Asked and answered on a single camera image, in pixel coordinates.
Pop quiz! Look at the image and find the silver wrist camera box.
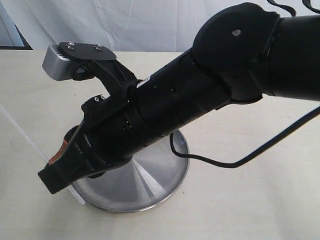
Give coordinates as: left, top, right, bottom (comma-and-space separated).
42, 44, 75, 81

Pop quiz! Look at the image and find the white backdrop curtain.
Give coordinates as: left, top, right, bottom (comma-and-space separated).
0, 0, 320, 53

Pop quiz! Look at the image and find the black cable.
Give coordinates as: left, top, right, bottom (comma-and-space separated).
168, 106, 320, 170

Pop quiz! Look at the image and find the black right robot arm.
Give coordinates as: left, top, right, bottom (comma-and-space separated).
38, 0, 320, 194

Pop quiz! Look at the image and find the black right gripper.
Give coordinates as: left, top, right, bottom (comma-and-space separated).
38, 98, 158, 194

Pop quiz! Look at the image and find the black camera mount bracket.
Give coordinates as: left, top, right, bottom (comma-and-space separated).
58, 42, 139, 96

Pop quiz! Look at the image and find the round silver metal plate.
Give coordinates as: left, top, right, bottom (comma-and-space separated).
72, 136, 190, 213

